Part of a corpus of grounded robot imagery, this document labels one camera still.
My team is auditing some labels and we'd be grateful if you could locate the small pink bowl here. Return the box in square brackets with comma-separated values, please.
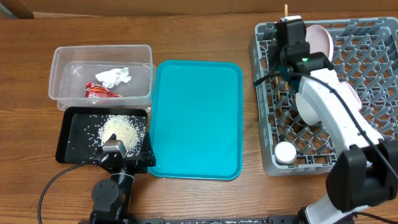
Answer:
[340, 82, 363, 111]

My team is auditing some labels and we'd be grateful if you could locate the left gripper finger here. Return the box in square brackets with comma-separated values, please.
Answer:
[101, 134, 116, 153]
[141, 133, 155, 167]

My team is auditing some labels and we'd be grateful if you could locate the black plastic tray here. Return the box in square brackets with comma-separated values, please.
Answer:
[55, 107, 147, 164]

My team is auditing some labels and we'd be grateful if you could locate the spilled rice pile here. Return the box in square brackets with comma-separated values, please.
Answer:
[67, 114, 147, 159]

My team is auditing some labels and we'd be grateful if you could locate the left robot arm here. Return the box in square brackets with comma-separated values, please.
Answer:
[89, 133, 156, 223]

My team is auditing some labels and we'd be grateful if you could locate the grey bowl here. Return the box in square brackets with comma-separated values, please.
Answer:
[295, 93, 321, 126]

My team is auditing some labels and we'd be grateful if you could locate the clear plastic bin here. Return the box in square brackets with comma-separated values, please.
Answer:
[49, 44, 155, 111]

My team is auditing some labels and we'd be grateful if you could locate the small white cup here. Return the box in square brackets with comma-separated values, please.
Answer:
[274, 141, 297, 165]

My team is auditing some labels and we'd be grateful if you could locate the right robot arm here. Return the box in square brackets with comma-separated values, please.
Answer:
[268, 16, 397, 223]

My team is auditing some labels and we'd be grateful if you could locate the white tissue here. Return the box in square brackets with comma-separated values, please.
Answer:
[95, 67, 132, 88]

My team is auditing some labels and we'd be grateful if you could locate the grey dishwasher rack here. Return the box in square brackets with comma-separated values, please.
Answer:
[248, 17, 397, 176]

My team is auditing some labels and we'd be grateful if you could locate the red snack wrapper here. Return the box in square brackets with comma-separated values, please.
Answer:
[85, 82, 123, 98]

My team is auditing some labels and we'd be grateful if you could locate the large white plate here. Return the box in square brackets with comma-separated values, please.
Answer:
[305, 25, 334, 61]

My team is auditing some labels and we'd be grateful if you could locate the wooden chopstick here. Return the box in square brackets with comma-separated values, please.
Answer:
[284, 4, 289, 17]
[275, 78, 284, 113]

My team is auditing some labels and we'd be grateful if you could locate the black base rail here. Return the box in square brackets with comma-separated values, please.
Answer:
[79, 215, 312, 224]

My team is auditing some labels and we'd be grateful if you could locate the teal serving tray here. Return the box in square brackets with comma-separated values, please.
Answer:
[149, 60, 243, 180]

